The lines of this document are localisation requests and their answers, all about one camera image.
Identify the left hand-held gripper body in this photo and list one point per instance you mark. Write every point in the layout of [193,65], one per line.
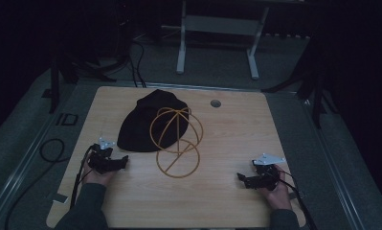
[101,156]

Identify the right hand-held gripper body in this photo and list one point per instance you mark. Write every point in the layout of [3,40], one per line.
[265,174]

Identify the person's left hand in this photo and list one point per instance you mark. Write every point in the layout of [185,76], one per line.
[97,179]

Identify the person's right hand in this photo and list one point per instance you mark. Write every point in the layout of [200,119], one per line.
[279,195]

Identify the black knit hat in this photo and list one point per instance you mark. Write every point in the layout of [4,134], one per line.
[137,131]

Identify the grey table grommet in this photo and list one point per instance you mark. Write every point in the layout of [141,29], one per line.
[215,103]

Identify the black tripod stand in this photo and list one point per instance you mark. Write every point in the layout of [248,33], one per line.
[316,96]
[55,86]

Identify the white metal desk frame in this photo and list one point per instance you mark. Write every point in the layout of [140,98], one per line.
[222,25]

